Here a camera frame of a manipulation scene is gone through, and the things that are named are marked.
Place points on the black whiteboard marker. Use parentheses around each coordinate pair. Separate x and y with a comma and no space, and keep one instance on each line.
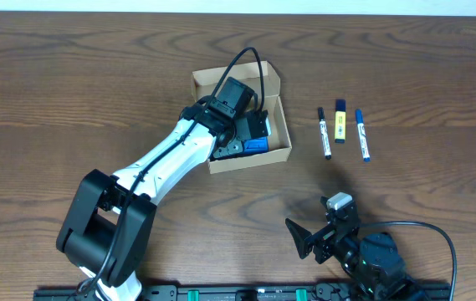
(324,134)

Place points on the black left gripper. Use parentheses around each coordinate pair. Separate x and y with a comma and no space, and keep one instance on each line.
(233,147)

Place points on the blue whiteboard marker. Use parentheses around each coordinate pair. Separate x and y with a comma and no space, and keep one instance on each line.
(362,136)

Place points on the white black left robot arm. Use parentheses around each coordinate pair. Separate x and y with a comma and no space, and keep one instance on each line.
(108,225)

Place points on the black mounting rail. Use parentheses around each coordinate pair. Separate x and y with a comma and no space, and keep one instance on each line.
(319,291)

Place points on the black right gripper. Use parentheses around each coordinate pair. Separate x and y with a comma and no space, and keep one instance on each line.
(305,243)

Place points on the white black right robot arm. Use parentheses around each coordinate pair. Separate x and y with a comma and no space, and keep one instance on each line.
(373,263)

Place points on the cardboard box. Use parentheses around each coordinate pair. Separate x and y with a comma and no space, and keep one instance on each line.
(279,143)

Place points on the yellow highlighter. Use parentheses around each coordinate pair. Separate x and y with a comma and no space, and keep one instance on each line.
(340,115)

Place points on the blue whiteboard eraser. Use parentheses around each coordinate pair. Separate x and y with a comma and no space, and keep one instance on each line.
(255,146)

